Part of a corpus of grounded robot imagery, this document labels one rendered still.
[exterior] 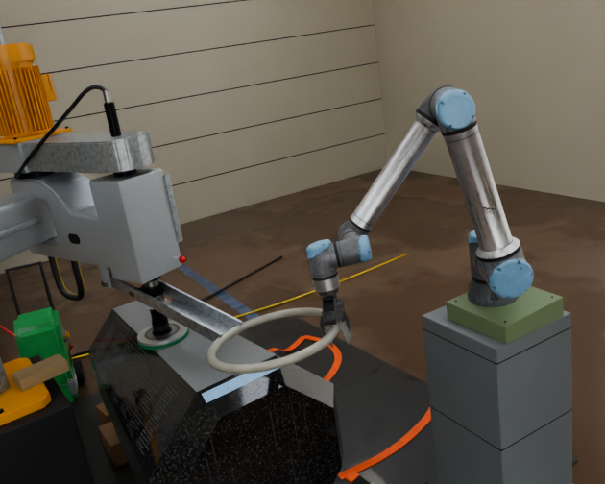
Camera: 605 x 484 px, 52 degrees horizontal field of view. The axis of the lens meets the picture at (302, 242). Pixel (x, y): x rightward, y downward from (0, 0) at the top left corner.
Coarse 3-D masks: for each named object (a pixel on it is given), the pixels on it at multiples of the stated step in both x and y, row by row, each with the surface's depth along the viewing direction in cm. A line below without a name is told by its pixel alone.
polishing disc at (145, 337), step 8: (144, 328) 272; (152, 328) 271; (176, 328) 268; (184, 328) 266; (144, 336) 265; (152, 336) 264; (160, 336) 263; (168, 336) 261; (176, 336) 260; (144, 344) 259; (152, 344) 257; (160, 344) 257
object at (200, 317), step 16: (128, 288) 261; (176, 288) 260; (160, 304) 250; (176, 304) 257; (192, 304) 256; (208, 304) 250; (176, 320) 247; (192, 320) 240; (208, 320) 248; (224, 320) 246; (208, 336) 237
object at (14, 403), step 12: (12, 360) 282; (24, 360) 280; (12, 372) 271; (12, 384) 260; (0, 396) 252; (12, 396) 250; (24, 396) 249; (36, 396) 247; (48, 396) 248; (0, 408) 242; (12, 408) 241; (24, 408) 241; (36, 408) 244; (0, 420) 237; (12, 420) 239
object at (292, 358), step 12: (276, 312) 245; (288, 312) 244; (300, 312) 242; (312, 312) 238; (252, 324) 243; (336, 324) 218; (228, 336) 236; (324, 336) 210; (216, 348) 227; (312, 348) 204; (216, 360) 212; (276, 360) 201; (288, 360) 200; (300, 360) 202; (228, 372) 206; (240, 372) 203; (252, 372) 202
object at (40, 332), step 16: (48, 288) 398; (16, 304) 393; (16, 320) 388; (32, 320) 386; (48, 320) 386; (16, 336) 382; (32, 336) 381; (48, 336) 384; (64, 336) 392; (32, 352) 381; (48, 352) 383; (64, 352) 388; (80, 368) 409; (64, 384) 388; (80, 384) 412
